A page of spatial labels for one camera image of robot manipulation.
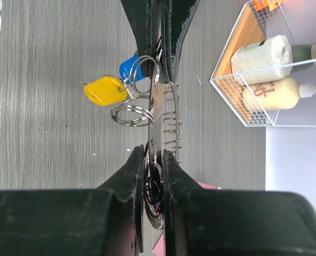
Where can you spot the orange plastic crate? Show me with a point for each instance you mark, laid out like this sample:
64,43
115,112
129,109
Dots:
261,5

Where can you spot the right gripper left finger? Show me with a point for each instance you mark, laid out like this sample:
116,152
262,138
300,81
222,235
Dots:
106,220

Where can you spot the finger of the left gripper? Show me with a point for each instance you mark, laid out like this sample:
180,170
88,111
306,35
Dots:
176,18
144,17

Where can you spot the white wire shelf rack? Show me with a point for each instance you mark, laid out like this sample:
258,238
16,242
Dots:
297,21

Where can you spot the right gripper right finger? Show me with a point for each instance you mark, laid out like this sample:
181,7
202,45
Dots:
201,221

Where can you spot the yellow tagged key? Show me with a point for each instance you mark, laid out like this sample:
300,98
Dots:
107,90

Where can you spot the white toilet paper roll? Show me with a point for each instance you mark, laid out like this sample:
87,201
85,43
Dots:
265,61

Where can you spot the cream lotion bottle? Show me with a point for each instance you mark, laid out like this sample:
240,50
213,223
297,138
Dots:
283,94

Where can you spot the blue tagged key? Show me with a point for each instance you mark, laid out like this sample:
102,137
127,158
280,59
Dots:
128,67

